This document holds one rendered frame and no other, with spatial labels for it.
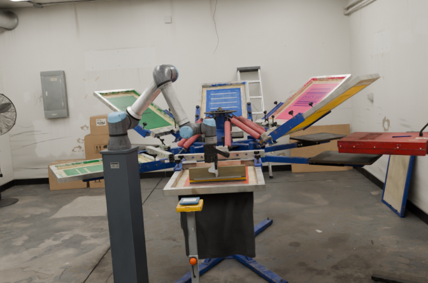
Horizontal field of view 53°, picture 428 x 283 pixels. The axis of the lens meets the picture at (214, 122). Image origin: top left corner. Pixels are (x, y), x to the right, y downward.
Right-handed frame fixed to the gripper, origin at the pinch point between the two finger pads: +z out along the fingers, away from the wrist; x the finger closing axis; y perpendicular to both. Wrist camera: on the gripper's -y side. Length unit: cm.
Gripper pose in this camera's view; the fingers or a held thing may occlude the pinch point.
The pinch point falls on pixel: (217, 174)
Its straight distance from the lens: 272.5
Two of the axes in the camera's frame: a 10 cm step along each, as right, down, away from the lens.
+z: 0.9, 9.9, 0.8
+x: -0.6, 0.8, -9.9
